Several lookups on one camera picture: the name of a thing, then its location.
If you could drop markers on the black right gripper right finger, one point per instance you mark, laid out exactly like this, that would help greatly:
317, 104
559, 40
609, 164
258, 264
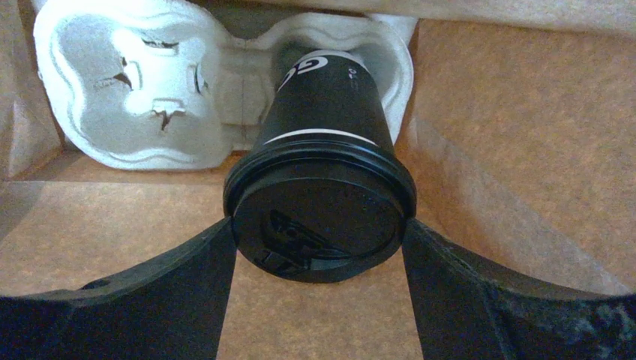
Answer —
469, 307

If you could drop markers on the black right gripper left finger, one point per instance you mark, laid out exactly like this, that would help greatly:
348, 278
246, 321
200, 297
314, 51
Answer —
171, 306

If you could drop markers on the brown paper bag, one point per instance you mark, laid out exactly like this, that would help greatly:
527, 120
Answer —
520, 143

